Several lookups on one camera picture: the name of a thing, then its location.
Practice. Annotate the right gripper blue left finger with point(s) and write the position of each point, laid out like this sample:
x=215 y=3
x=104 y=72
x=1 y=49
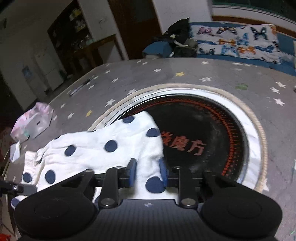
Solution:
x=127 y=175

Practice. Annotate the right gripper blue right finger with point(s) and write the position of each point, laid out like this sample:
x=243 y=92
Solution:
x=169 y=178

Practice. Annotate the white navy polka dot garment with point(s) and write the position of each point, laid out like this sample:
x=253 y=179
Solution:
x=135 y=137

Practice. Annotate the round black induction cooktop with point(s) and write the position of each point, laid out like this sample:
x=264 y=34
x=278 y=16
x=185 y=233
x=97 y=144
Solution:
x=202 y=127

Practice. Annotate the black pen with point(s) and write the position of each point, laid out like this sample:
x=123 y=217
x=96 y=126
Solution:
x=81 y=85

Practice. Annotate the grey star pattern table mat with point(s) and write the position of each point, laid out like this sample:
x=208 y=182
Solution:
x=268 y=93

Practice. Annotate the black bag on sofa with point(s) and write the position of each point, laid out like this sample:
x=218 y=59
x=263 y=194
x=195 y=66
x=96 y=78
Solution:
x=178 y=37

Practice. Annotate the dark wooden shelf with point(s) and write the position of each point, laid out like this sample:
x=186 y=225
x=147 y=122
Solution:
x=85 y=36

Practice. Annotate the butterfly pattern cushion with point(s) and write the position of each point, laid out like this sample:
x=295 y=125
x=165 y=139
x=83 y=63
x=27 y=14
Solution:
x=248 y=42

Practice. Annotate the blue sofa bench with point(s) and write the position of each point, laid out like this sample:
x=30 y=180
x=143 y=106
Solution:
x=161 y=49

